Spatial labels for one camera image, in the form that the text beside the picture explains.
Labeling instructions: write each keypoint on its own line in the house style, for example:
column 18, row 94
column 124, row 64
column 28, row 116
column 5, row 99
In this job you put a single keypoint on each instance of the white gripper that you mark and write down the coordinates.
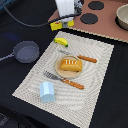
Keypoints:
column 68, row 9

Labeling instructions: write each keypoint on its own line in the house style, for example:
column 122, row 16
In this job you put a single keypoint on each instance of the yellow toy box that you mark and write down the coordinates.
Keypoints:
column 59, row 25

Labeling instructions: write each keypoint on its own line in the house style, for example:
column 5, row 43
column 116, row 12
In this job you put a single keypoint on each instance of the yellow toy banana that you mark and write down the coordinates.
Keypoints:
column 61, row 41

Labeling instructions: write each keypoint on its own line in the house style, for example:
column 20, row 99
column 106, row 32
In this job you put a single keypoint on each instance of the orange toy bread loaf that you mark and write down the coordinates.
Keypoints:
column 71, row 65

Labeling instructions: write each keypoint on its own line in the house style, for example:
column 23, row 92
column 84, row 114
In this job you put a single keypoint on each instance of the light blue milk carton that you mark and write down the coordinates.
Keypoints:
column 47, row 92

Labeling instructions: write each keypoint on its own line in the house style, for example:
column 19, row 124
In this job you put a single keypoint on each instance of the beige bowl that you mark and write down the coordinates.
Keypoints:
column 122, row 15

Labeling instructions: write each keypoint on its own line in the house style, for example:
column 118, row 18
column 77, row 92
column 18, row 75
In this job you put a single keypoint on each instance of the grey frying pan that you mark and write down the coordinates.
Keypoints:
column 24, row 52

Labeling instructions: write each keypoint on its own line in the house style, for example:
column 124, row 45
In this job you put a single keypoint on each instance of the round wooden plate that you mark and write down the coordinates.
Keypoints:
column 66, row 73

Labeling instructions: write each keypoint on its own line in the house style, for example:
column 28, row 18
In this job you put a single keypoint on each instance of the beige woven placemat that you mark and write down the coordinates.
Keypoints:
column 72, row 107

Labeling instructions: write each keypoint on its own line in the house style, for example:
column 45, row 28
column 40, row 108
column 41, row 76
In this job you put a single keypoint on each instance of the knife with wooden handle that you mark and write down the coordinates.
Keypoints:
column 80, row 56

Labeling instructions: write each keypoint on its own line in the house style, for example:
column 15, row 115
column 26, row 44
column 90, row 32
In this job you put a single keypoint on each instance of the fork with wooden handle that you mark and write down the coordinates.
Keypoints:
column 71, row 83

